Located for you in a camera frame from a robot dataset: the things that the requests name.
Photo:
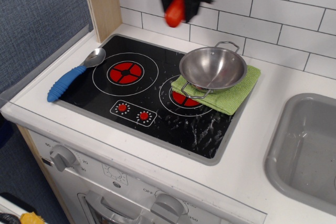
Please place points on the yellow object at bottom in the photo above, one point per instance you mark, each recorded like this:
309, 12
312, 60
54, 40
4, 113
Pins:
31, 218

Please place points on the white toy oven front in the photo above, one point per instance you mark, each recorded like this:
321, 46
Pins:
95, 192

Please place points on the blue handled metal spoon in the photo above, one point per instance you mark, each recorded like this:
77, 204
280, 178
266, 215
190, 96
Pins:
95, 58

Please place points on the grey oven knob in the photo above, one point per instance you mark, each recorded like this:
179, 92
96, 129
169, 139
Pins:
62, 157
168, 208

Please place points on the grey plastic sink basin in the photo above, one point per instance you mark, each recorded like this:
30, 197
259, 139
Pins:
300, 162

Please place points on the grey right oven knob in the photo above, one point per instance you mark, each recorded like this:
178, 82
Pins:
168, 208

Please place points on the green microfiber cloth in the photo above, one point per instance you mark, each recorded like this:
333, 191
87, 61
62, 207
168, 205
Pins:
227, 101

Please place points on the small steel wok pan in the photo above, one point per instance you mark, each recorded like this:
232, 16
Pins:
211, 70

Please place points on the black toy stove top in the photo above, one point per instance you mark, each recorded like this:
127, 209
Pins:
131, 92

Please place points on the grey left oven knob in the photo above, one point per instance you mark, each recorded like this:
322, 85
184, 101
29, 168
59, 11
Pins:
62, 157

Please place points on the red toy sausage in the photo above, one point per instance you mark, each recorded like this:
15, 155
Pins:
175, 13

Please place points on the wooden side post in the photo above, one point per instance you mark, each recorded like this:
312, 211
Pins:
106, 17

